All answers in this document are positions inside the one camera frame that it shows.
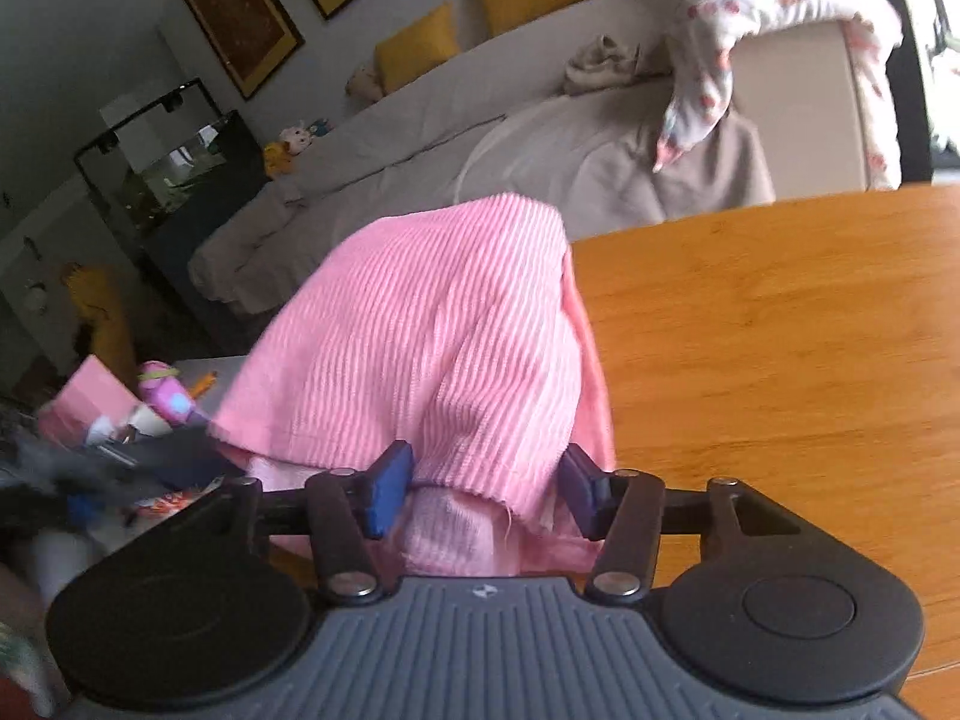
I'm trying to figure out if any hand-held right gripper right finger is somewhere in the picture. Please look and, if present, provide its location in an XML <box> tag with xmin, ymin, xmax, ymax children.
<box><xmin>561</xmin><ymin>444</ymin><xmax>796</xmax><ymax>605</ymax></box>

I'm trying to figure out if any beige covered sofa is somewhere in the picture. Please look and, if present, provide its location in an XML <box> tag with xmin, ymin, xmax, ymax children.
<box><xmin>187</xmin><ymin>0</ymin><xmax>901</xmax><ymax>316</ymax></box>

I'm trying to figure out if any white jar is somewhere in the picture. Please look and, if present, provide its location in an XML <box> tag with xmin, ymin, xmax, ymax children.
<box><xmin>82</xmin><ymin>405</ymin><xmax>173</xmax><ymax>445</ymax></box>

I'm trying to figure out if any orange snack packet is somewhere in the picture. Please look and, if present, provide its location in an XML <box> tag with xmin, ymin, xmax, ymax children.
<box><xmin>127</xmin><ymin>476</ymin><xmax>226</xmax><ymax>527</ymax></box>

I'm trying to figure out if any large yellow toy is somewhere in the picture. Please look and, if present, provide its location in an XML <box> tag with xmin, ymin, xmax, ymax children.
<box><xmin>64</xmin><ymin>262</ymin><xmax>141</xmax><ymax>389</ymax></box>

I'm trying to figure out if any glass fish tank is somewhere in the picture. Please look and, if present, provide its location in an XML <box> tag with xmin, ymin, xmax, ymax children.
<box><xmin>75</xmin><ymin>79</ymin><xmax>263</xmax><ymax>241</ymax></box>

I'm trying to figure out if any pink purple toy bottle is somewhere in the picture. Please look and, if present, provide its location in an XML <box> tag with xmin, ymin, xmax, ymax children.
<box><xmin>135</xmin><ymin>361</ymin><xmax>207</xmax><ymax>428</ymax></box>

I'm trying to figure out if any black tank cabinet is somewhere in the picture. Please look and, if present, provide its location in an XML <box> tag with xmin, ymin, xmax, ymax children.
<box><xmin>142</xmin><ymin>112</ymin><xmax>265</xmax><ymax>346</ymax></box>

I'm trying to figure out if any grey beige sofa throw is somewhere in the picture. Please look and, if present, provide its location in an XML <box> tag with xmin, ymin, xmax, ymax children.
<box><xmin>457</xmin><ymin>90</ymin><xmax>777</xmax><ymax>230</ymax></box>

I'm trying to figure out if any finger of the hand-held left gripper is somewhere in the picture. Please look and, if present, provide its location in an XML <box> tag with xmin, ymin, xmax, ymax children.
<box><xmin>94</xmin><ymin>427</ymin><xmax>222</xmax><ymax>494</ymax></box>

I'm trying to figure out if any crumpled beige cloth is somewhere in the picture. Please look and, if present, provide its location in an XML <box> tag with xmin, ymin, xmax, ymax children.
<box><xmin>564</xmin><ymin>36</ymin><xmax>646</xmax><ymax>95</ymax></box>

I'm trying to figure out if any pink ribbed garment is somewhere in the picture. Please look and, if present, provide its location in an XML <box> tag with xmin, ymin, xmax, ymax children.
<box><xmin>206</xmin><ymin>193</ymin><xmax>617</xmax><ymax>578</ymax></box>

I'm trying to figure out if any pink box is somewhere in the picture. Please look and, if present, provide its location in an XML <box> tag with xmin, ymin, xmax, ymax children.
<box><xmin>37</xmin><ymin>356</ymin><xmax>140</xmax><ymax>445</ymax></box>

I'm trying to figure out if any person's red clothing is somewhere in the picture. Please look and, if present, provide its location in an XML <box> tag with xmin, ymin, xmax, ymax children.
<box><xmin>0</xmin><ymin>671</ymin><xmax>32</xmax><ymax>720</ymax></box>

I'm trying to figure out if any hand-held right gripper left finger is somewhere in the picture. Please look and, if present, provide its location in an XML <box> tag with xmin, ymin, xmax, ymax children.
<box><xmin>217</xmin><ymin>441</ymin><xmax>416</xmax><ymax>605</ymax></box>

